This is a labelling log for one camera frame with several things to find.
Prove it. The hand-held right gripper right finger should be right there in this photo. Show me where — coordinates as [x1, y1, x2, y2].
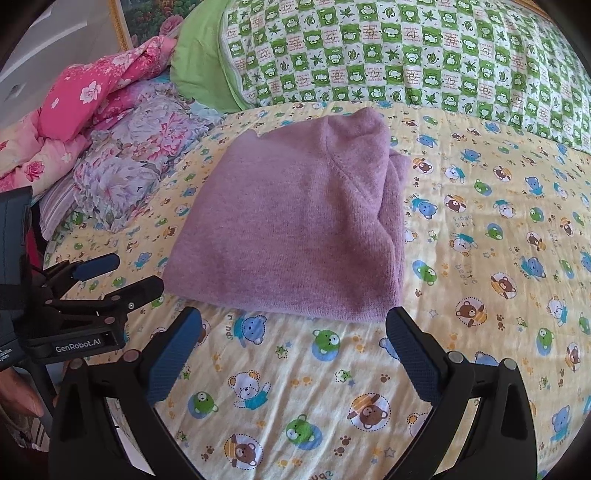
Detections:
[383, 307, 539, 480]

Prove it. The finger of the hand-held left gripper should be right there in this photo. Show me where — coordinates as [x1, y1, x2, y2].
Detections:
[98, 276, 165, 320]
[45, 253, 122, 296]

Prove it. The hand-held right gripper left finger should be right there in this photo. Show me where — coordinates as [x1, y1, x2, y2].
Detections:
[48, 307, 204, 480]

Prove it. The purple knit sweater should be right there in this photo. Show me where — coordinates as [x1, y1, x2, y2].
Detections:
[163, 111, 409, 324]

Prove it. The person's left hand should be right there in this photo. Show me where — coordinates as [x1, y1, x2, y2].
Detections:
[0, 367, 47, 418]

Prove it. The striped purple pillow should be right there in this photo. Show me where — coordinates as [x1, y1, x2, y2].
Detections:
[39, 178, 93, 241]

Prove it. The yellow bear-print bed sheet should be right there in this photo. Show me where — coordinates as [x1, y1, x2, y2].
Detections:
[44, 102, 591, 480]

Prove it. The purple floral pillow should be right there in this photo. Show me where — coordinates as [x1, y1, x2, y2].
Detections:
[71, 83, 227, 234]

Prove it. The pink floral blanket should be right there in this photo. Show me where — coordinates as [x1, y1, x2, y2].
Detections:
[0, 36, 178, 195]

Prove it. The green pillow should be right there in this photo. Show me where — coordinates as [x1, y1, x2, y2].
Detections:
[170, 0, 242, 112]

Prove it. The green checkered quilt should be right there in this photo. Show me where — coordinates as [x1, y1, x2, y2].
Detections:
[222, 0, 591, 155]

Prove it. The gold-framed wall painting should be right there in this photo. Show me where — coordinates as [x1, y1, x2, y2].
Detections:
[108, 0, 188, 51]

